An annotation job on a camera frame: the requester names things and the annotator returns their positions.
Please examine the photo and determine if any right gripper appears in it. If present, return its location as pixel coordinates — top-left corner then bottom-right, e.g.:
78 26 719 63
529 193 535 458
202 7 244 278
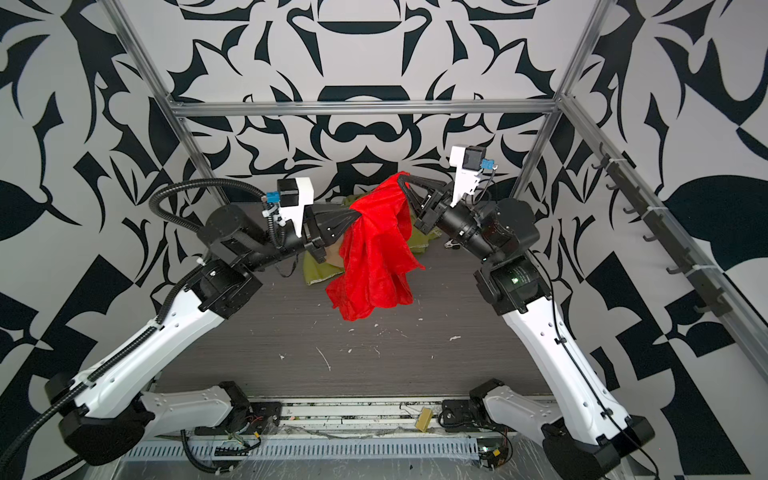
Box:
407 175 507 270

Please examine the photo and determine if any red cloth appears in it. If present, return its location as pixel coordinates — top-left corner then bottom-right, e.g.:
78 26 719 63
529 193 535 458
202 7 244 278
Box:
326 172 423 322

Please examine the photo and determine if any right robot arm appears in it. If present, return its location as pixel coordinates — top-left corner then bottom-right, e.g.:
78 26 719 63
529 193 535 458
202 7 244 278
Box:
397 174 655 479

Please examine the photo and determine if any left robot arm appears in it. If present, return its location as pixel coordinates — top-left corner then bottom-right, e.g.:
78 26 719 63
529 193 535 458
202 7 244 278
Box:
46 204 360 466

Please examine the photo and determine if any beige cloth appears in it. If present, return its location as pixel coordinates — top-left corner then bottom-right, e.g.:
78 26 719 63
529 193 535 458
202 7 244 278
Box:
325 239 344 268

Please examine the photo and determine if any green cloth with cartoon print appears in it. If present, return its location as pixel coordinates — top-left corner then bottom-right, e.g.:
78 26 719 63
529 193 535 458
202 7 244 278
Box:
302 226 442 285

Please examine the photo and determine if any yellow tape piece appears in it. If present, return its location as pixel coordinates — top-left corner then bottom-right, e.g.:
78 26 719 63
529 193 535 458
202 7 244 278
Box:
415 407 433 433

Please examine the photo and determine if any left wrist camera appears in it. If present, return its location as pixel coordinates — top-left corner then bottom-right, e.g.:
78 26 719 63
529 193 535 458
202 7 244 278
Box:
262 177 314 237

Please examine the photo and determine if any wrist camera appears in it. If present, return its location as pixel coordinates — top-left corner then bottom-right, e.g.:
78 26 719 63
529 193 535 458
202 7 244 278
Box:
449 145 497 207
262 177 314 237

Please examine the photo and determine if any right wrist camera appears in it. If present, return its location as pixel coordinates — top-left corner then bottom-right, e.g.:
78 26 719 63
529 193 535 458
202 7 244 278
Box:
449 145 497 207

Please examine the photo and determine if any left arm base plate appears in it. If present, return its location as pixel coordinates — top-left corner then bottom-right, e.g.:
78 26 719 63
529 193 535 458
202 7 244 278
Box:
194 401 283 436

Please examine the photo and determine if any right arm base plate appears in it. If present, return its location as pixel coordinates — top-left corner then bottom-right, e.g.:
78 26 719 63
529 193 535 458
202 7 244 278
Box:
437 399 497 433

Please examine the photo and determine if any white slotted cable duct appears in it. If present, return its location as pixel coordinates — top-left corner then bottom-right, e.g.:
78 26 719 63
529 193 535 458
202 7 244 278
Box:
122 436 484 462

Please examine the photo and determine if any black wall hook rack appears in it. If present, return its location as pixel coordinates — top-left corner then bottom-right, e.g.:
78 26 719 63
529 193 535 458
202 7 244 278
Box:
595 142 735 318

